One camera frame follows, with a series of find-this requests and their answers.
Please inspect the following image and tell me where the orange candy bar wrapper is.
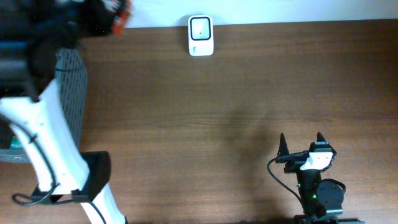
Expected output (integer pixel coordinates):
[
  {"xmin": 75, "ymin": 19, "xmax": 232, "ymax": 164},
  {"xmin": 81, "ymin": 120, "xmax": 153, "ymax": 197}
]
[{"xmin": 112, "ymin": 0, "xmax": 132, "ymax": 35}]

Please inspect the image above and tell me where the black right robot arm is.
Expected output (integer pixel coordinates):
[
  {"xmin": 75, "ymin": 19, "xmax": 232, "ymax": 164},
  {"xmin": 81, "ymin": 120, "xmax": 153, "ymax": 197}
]
[{"xmin": 275, "ymin": 133, "xmax": 346, "ymax": 223}]

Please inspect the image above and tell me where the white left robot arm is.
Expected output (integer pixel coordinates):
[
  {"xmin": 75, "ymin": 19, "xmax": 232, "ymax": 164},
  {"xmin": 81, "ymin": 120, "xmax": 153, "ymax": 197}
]
[{"xmin": 1, "ymin": 0, "xmax": 132, "ymax": 223}]

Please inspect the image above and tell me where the white barcode scanner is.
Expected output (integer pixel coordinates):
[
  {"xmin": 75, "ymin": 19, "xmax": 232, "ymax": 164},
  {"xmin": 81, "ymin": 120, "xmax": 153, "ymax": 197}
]
[{"xmin": 188, "ymin": 15, "xmax": 215, "ymax": 57}]

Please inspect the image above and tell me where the grey plastic basket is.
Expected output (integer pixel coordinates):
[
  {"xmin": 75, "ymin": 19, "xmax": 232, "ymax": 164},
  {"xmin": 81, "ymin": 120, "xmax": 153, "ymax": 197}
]
[{"xmin": 1, "ymin": 49, "xmax": 88, "ymax": 164}]

